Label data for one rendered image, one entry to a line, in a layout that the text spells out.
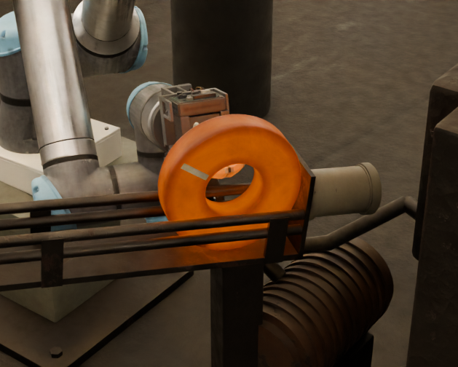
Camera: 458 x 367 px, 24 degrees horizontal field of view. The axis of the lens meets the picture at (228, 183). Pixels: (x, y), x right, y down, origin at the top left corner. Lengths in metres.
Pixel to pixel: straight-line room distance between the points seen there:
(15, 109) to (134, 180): 0.55
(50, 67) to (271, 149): 0.41
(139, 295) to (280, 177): 1.00
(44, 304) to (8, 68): 0.46
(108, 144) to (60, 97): 0.55
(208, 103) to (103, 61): 0.67
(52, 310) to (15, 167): 0.30
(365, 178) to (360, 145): 1.45
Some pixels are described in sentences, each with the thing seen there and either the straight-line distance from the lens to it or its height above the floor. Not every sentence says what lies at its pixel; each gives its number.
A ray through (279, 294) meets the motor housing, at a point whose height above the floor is 0.53.
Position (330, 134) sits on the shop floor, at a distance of 2.69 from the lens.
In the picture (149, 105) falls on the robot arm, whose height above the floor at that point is 0.69.
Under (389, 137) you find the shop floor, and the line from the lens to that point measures 2.69.
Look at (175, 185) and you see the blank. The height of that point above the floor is 0.73.
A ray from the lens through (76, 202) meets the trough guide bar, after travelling 1.15.
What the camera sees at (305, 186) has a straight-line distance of 1.16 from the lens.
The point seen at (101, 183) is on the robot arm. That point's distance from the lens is 1.40.
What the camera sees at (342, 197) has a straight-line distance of 1.19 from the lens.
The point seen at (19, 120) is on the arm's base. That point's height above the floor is 0.42.
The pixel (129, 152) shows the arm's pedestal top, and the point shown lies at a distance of 2.02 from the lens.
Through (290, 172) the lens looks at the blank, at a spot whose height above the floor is 0.72.
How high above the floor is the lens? 1.32
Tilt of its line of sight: 32 degrees down
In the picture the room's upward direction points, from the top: straight up
